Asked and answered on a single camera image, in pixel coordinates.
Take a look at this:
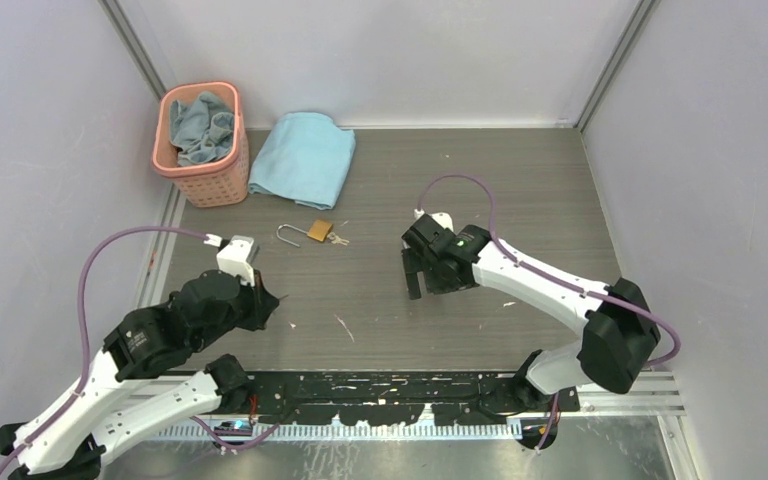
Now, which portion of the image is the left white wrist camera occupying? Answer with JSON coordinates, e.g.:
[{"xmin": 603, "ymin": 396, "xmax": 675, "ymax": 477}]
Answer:
[{"xmin": 216, "ymin": 235, "xmax": 259, "ymax": 287}]

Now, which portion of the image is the aluminium rail frame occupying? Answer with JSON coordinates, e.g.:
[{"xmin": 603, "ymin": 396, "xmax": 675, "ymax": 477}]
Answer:
[{"xmin": 101, "ymin": 371, "xmax": 698, "ymax": 479}]

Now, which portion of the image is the small silver key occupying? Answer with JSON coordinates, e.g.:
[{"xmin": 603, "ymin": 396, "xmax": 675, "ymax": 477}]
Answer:
[{"xmin": 326, "ymin": 232, "xmax": 350, "ymax": 246}]

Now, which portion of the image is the grey-blue cloth in basket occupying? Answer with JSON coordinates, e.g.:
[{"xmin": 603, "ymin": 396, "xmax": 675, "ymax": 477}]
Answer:
[{"xmin": 168, "ymin": 91, "xmax": 236, "ymax": 167}]

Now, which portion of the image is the brass padlock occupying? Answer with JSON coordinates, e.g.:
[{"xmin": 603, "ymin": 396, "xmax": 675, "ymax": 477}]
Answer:
[{"xmin": 275, "ymin": 220, "xmax": 333, "ymax": 248}]

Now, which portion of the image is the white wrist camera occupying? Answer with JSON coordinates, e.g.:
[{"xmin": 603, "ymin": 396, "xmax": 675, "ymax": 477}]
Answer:
[
  {"xmin": 413, "ymin": 209, "xmax": 454, "ymax": 231},
  {"xmin": 216, "ymin": 235, "xmax": 259, "ymax": 287}
]

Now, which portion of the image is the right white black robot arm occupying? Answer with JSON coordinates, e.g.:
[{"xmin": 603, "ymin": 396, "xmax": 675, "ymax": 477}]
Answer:
[{"xmin": 401, "ymin": 214, "xmax": 661, "ymax": 411}]

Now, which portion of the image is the pink plastic laundry basket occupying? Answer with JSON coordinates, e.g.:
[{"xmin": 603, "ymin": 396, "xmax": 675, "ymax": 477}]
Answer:
[{"xmin": 152, "ymin": 81, "xmax": 250, "ymax": 207}]

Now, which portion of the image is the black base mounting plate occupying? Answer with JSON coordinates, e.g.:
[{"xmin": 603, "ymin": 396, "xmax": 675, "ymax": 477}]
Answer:
[{"xmin": 214, "ymin": 370, "xmax": 551, "ymax": 427}]

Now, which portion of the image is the light blue folded towel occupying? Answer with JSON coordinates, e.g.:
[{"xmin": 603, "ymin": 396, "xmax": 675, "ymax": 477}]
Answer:
[{"xmin": 248, "ymin": 112, "xmax": 356, "ymax": 210}]

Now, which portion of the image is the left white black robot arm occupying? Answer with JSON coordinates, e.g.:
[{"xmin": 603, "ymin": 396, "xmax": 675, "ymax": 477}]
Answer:
[{"xmin": 0, "ymin": 270, "xmax": 280, "ymax": 479}]

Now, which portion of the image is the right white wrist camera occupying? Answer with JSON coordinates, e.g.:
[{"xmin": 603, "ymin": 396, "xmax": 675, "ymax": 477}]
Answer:
[{"xmin": 413, "ymin": 209, "xmax": 454, "ymax": 231}]

